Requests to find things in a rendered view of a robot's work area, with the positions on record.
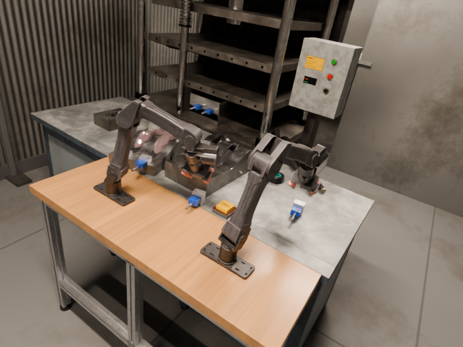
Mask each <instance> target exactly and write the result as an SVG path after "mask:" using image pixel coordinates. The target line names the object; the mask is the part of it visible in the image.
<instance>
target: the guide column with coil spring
mask: <svg viewBox="0 0 463 347"><path fill-rule="evenodd" d="M188 37H189V28H186V27H182V26H181V40H180V52H179V64H178V88H177V100H176V113H179V114H182V113H183V108H184V97H185V77H186V67H187V48H188Z"/></svg>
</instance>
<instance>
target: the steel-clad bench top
mask: <svg viewBox="0 0 463 347"><path fill-rule="evenodd" d="M131 102H132V101H131V100H129V99H126V98H123V97H122V96H121V97H116V98H109V99H105V100H101V101H94V102H89V103H82V104H78V105H71V106H67V107H60V108H55V109H48V110H44V111H40V112H32V113H31V114H32V115H34V116H36V117H37V118H40V119H41V120H43V121H45V122H47V123H48V124H50V125H52V126H54V127H56V128H57V129H60V130H61V131H63V132H65V133H66V134H68V135H70V136H72V137H73V138H75V139H77V140H79V141H81V142H82V143H85V144H86V145H88V146H90V147H91V148H93V149H95V150H97V151H99V152H101V153H102V154H105V155H106V156H108V157H109V153H110V152H111V151H114V148H115V144H116V138H117V134H118V130H117V129H116V130H113V131H110V132H109V131H107V130H105V129H103V128H101V127H99V126H97V125H95V124H94V113H98V112H104V111H107V110H111V109H117V108H121V109H124V108H125V107H126V106H128V105H129V104H130V103H131ZM293 171H294V169H293V167H291V166H289V165H286V164H284V163H283V165H282V167H281V169H280V171H279V172H280V173H282V174H284V176H285V177H284V180H283V183H282V184H279V185H277V184H274V183H272V182H269V183H268V184H267V186H266V187H265V189H264V191H263V193H262V195H261V197H260V200H259V202H258V205H257V207H256V210H255V211H254V215H253V218H252V221H251V226H250V227H251V231H250V233H249V235H251V236H252V237H254V238H256V239H258V240H260V241H261V242H264V243H265V244H267V245H269V246H271V247H272V248H274V249H276V250H278V251H280V252H281V253H284V254H285V255H287V256H289V257H290V258H292V259H294V260H296V261H297V262H299V263H301V264H303V265H305V266H307V267H309V268H310V269H312V270H314V271H315V272H317V273H319V274H321V275H322V276H324V277H326V278H328V279H329V278H330V276H331V274H332V273H333V271H334V269H335V268H336V266H337V264H338V263H339V261H340V259H341V257H342V255H343V254H344V252H345V251H346V249H347V247H348V245H349V243H350V242H351V240H352V239H353V237H354V235H355V234H356V231H357V230H358V228H359V227H360V225H361V223H362V221H363V220H364V218H365V216H366V215H367V213H368V211H369V210H370V208H371V206H372V204H373V203H374V200H371V199H368V198H366V197H364V196H361V195H359V194H356V193H354V192H352V191H349V190H347V189H344V188H342V187H339V186H337V185H335V184H332V183H330V182H327V181H325V180H323V179H320V178H319V180H320V181H321V184H322V185H323V187H324V188H325V189H326V191H325V192H324V193H321V192H320V191H319V189H318V191H317V193H316V194H313V195H311V194H309V192H308V191H307V190H305V189H301V188H300V185H298V184H296V187H295V189H293V188H292V187H291V186H289V185H288V183H289V180H290V177H291V175H292V173H293ZM135 172H137V173H139V174H141V175H142V176H145V177H146V178H148V179H150V180H152V181H153V182H155V183H157V184H159V185H160V186H162V187H165V188H166V189H168V190H170V191H171V192H173V193H175V194H177V195H178V196H180V197H182V198H184V199H186V200H189V198H190V197H191V196H192V191H191V190H189V189H187V188H185V187H184V186H182V185H180V184H178V183H176V182H174V181H173V180H170V179H169V178H166V177H165V170H164V171H163V170H162V171H161V172H160V173H158V174H157V175H156V176H151V175H148V174H146V173H141V172H139V171H135ZM248 173H249V172H247V173H245V174H243V175H242V176H241V177H239V178H237V179H235V180H234V181H232V182H231V183H229V184H228V185H225V186H224V187H223V188H221V189H219V190H218V191H216V192H214V193H213V194H211V195H210V196H207V197H206V198H205V201H204V203H203V204H202V205H200V204H199V205H198V207H200V208H202V209H204V210H206V211H208V212H209V213H211V214H213V215H215V216H216V217H218V218H220V219H221V220H224V221H227V220H226V219H224V218H222V217H221V216H219V215H217V214H215V213H214V212H212V208H213V207H215V206H216V205H217V204H218V203H219V202H221V201H223V200H226V201H228V202H230V203H232V204H234V205H235V207H237V206H238V203H239V201H240V198H241V196H242V194H243V191H244V189H245V185H246V183H247V178H248ZM295 199H297V200H300V201H303V202H306V204H305V208H304V211H303V213H302V215H300V217H299V218H298V217H296V216H295V218H294V220H293V221H291V217H292V215H290V212H291V209H292V206H293V203H294V200H295Z"/></svg>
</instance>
